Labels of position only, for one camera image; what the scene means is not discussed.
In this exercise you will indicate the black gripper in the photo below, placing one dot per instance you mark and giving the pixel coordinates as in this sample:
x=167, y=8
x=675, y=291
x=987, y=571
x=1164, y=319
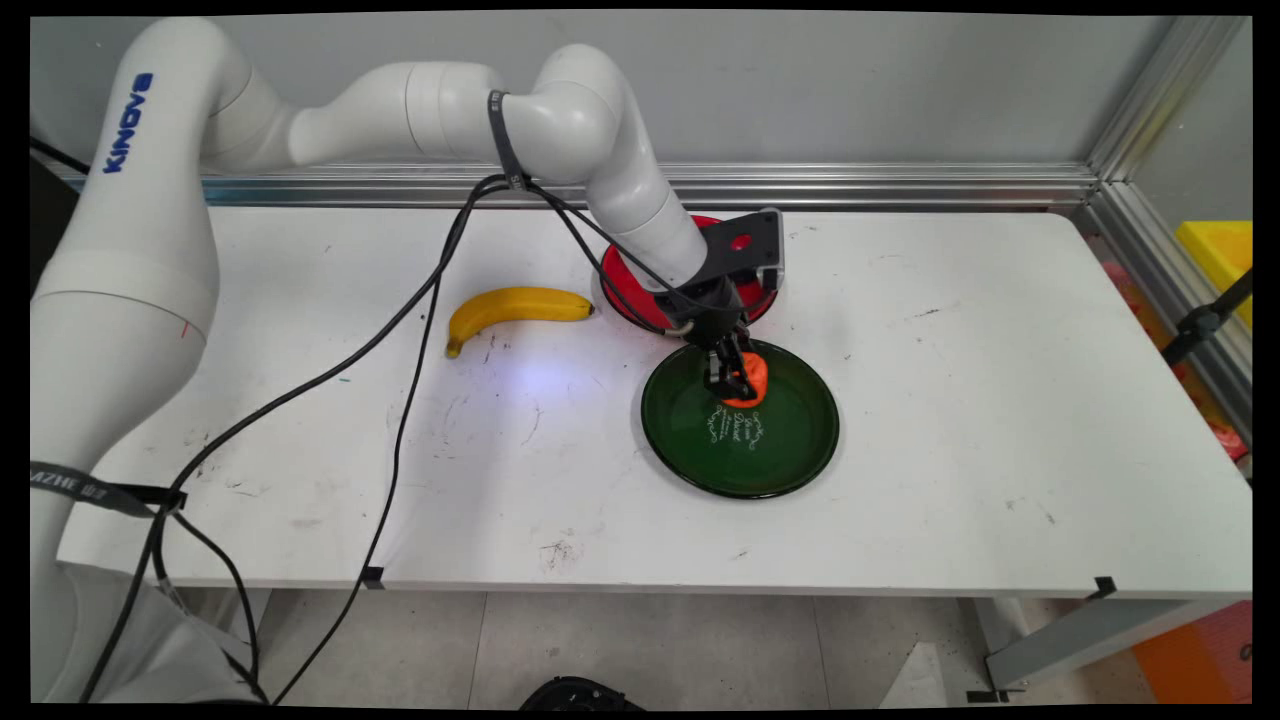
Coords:
x=705, y=315

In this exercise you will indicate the orange toy fruit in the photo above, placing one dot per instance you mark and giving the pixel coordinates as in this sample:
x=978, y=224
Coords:
x=756, y=380

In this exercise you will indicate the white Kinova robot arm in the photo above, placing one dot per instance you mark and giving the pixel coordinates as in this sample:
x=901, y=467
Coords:
x=150, y=250

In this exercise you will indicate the dark green plate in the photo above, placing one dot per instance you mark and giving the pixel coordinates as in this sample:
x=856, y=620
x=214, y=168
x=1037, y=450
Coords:
x=770, y=450

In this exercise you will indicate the red plate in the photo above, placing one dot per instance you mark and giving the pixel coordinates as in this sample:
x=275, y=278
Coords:
x=625, y=290

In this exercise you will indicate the yellow banana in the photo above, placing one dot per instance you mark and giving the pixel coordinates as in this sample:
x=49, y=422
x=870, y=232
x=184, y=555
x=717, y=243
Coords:
x=510, y=303

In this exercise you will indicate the black round floor object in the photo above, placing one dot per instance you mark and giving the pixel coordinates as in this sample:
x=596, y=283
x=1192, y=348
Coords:
x=580, y=695

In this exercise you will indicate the black table edge clip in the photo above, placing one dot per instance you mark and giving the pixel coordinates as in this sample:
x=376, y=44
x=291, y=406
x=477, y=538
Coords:
x=1105, y=587
x=373, y=577

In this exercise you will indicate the grey table leg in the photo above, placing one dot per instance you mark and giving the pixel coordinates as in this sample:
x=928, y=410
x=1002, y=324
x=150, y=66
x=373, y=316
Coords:
x=1090, y=640

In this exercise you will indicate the red bag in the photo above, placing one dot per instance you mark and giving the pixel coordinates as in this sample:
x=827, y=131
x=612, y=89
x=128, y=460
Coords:
x=1225, y=435

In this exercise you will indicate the yellow box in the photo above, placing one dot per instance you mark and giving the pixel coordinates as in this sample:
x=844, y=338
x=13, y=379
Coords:
x=1220, y=255

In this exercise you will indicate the white table leg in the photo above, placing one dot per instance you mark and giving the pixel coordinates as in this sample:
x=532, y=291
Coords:
x=250, y=620

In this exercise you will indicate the orange box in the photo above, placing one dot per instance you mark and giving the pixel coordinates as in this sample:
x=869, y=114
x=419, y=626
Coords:
x=1200, y=660

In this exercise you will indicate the black box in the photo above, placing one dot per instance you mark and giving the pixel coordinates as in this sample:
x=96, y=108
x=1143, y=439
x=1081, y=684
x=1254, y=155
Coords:
x=50, y=230

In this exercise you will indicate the black wrist camera mount plate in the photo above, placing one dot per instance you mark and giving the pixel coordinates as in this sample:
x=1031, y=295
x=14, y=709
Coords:
x=760, y=245

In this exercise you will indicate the aluminium frame rail long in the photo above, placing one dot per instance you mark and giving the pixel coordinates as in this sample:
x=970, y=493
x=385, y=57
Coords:
x=900, y=185

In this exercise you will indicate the aluminium frame rail short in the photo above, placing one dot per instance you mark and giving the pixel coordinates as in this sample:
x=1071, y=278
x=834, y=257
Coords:
x=1170, y=290

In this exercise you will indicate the aluminium frame post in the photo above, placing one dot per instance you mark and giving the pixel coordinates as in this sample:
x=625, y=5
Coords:
x=1160, y=100

